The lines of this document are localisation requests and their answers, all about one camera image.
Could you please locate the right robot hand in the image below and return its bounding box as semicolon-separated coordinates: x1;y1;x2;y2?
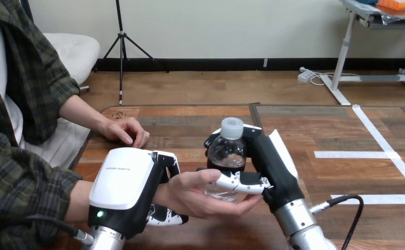
196;124;305;213

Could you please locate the person's hand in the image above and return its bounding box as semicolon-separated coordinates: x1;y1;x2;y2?
153;168;264;220
97;116;151;149

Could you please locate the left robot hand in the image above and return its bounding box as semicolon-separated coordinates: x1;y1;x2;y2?
87;147;189;240

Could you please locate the clear water bottle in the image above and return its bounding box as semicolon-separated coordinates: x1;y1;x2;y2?
204;117;248;204

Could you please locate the person's forearm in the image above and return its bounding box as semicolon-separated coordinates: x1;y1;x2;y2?
58;94;109;133
0;162;165;250

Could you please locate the person's body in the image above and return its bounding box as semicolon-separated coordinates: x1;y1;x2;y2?
0;0;92;194

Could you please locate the black tripod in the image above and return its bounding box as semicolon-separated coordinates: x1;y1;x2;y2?
93;0;171;106

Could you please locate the white cushioned chair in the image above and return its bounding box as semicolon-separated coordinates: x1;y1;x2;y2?
43;32;102;94

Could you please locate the white power strip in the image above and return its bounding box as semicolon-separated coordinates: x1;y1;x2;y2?
297;67;315;83

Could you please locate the white desk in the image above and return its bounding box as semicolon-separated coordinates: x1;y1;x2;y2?
319;0;405;106

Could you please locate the orange thing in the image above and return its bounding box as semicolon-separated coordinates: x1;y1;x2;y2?
377;0;405;11

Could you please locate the black cable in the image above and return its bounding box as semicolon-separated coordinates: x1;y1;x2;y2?
22;215;95;246
309;194;365;250

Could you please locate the tangle of cables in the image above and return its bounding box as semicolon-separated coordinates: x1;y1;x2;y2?
309;71;361;86

